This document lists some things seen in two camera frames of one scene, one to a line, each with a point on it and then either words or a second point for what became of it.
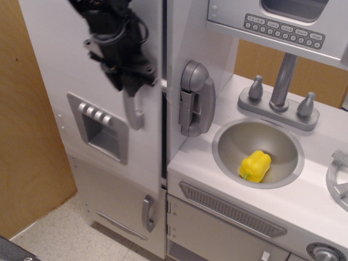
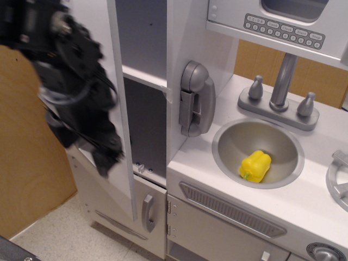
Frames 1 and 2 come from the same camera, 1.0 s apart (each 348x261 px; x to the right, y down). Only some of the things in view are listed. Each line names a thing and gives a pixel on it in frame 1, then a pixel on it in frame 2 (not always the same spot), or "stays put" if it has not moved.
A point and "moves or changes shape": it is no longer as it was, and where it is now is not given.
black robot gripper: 118,41 -> 82,112
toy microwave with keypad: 317,29 stays put
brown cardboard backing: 317,81 stays put
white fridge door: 100,124 moves or changes shape
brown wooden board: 35,172 stays put
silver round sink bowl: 234,139 stays put
